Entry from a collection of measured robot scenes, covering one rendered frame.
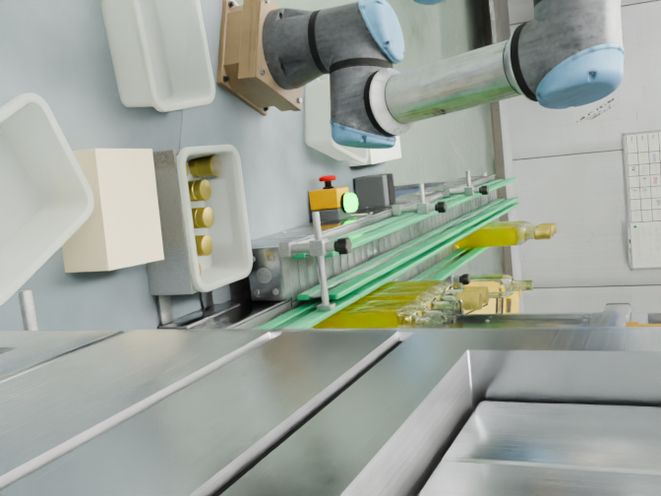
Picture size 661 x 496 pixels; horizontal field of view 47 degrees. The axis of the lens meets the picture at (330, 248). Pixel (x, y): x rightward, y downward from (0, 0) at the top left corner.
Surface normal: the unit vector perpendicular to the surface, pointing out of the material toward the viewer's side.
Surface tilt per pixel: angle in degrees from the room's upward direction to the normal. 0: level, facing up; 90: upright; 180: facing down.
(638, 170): 90
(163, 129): 0
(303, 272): 0
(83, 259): 90
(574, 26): 87
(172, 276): 90
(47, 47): 0
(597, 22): 58
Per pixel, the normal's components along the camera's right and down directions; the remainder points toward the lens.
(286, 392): -0.11, -0.99
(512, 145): -0.40, 0.15
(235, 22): -0.41, -0.20
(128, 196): 0.91, -0.05
